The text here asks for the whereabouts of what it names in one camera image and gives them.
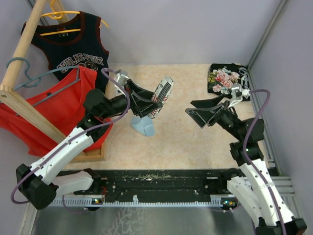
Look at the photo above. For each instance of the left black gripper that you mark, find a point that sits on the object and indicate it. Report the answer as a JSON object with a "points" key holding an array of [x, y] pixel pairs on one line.
{"points": [[139, 106]]}

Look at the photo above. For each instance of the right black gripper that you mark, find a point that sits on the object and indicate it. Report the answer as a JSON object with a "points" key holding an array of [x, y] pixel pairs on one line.
{"points": [[210, 112]]}

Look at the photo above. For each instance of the newspaper print glasses case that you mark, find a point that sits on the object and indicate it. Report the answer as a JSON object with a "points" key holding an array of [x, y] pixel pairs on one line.
{"points": [[161, 94]]}

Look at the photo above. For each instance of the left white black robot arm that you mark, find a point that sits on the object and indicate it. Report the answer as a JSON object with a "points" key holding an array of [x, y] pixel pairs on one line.
{"points": [[40, 182]]}

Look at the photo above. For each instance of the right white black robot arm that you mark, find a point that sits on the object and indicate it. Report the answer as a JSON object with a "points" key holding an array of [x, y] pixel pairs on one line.
{"points": [[251, 182]]}

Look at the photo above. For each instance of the light blue cleaning cloth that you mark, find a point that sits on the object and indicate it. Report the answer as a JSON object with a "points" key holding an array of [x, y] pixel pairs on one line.
{"points": [[143, 125]]}

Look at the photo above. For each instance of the black floral folded shirt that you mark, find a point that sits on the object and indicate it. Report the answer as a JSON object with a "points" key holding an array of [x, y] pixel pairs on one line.
{"points": [[221, 77]]}

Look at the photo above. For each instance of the red tank top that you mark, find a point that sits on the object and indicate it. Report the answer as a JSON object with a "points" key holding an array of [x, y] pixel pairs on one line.
{"points": [[62, 105]]}

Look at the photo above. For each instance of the navy basketball tank top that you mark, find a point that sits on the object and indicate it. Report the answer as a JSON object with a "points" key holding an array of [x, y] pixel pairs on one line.
{"points": [[74, 43]]}

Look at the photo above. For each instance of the blue grey clothes hanger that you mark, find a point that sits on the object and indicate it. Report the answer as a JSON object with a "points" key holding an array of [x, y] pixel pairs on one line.
{"points": [[35, 81]]}

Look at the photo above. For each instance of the yellow clothes hanger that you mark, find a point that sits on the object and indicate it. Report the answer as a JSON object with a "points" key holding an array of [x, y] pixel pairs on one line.
{"points": [[58, 13]]}

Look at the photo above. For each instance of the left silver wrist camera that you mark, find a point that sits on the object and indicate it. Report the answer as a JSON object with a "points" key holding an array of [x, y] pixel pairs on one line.
{"points": [[121, 77]]}

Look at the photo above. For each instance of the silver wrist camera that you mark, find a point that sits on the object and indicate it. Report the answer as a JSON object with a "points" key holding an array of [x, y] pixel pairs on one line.
{"points": [[121, 77], [238, 94]]}

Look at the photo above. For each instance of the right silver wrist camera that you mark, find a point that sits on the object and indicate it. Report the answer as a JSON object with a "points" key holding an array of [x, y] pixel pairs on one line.
{"points": [[238, 94]]}

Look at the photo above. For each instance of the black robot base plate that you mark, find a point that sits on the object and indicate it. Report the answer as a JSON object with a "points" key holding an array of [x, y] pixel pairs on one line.
{"points": [[158, 186]]}

